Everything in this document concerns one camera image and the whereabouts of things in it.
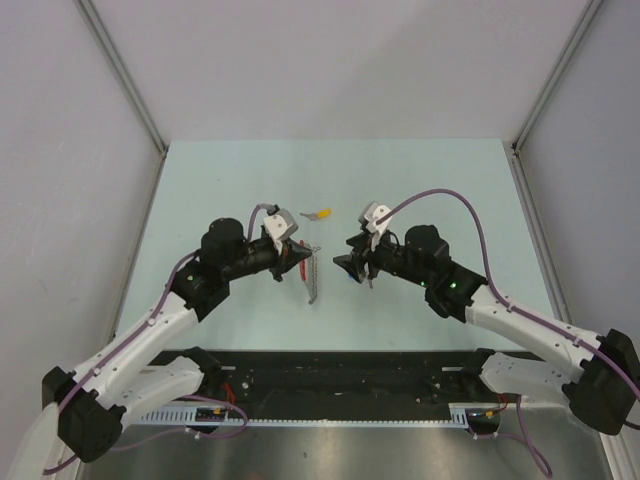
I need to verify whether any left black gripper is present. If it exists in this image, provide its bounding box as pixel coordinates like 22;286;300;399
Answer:
223;238;311;282

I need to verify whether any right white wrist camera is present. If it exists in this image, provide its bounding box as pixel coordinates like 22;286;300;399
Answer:
359;201;391;251

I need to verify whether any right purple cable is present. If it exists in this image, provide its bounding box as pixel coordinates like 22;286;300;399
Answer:
377;187;640;476

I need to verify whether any white slotted cable duct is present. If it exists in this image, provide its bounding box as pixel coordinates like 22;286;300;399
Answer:
134;405;499;429

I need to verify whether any key with yellow tag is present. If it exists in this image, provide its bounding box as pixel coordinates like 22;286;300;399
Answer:
300;208;332;221

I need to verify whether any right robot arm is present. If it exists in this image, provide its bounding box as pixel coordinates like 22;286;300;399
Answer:
333;225;639;435

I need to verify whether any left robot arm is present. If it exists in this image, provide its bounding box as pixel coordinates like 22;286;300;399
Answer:
42;209;312;463

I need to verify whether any right aluminium frame post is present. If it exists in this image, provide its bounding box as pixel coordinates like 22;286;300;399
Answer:
512;0;606;151

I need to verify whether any key with blue white tag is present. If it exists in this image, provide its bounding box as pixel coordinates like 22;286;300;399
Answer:
348;269;374;290

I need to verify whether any red handled keyring holder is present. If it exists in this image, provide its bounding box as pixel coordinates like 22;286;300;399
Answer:
299;244;321;305

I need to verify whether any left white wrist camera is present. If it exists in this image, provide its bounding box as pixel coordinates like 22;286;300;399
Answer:
262;205;298;254

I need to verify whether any left aluminium frame post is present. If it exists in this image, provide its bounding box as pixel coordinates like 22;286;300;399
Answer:
74;0;169;154

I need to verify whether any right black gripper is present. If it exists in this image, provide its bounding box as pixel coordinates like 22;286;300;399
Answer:
333;227;430;288

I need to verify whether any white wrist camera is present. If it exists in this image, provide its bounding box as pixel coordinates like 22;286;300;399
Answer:
359;201;391;251
262;205;298;254

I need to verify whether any aluminium frame post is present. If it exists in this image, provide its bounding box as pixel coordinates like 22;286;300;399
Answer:
512;0;606;151
74;0;169;154

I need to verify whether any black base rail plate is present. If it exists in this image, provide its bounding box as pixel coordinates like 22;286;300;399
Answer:
204;349;500;403

